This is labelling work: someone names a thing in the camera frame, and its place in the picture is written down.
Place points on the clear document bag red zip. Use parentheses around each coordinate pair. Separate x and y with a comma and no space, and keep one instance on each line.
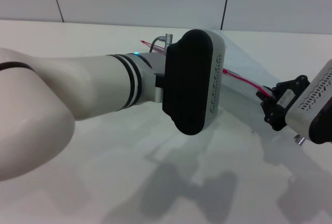
(241,63)

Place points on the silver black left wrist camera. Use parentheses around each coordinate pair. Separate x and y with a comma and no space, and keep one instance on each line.
(189,81)

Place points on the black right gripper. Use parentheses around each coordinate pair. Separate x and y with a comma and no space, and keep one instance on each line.
(284,104)

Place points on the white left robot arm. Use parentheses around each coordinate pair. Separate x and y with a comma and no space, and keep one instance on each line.
(64,94)

